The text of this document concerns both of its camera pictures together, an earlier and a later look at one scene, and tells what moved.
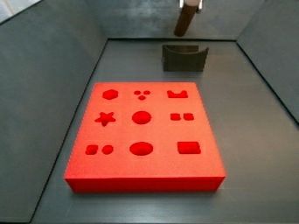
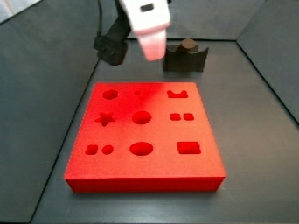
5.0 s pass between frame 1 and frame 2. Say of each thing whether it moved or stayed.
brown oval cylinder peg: moved
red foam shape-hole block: stayed
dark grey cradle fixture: stayed
